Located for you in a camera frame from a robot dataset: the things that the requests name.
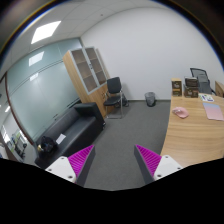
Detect black mesh waste bin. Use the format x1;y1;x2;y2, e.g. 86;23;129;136
145;92;156;107

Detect black visitor chair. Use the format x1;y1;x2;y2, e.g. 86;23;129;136
103;77;129;111

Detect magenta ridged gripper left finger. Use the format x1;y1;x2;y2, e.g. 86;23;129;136
46;145;95;187

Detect tall brown cardboard box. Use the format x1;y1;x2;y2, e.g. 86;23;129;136
171;78;182;96

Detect black bag on sofa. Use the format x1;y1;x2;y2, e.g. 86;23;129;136
37;136;57;153

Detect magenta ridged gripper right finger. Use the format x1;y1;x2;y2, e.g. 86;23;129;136
134;145;182;184

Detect dark brown gift box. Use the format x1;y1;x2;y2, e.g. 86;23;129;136
183;85;199;98

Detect black leather sofa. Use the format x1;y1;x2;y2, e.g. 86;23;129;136
35;102;105;169

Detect small colourful booklet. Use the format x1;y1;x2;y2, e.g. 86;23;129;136
199;93;214;102

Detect pink computer mouse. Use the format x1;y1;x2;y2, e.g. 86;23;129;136
172;107;189;119

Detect white paper on sofa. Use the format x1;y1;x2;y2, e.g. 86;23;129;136
56;134;66;144

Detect wooden glass-door cabinet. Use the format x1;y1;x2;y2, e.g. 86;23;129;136
63;47;107;117

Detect black box on gift box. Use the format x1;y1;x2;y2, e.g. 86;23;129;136
185;77;198;87

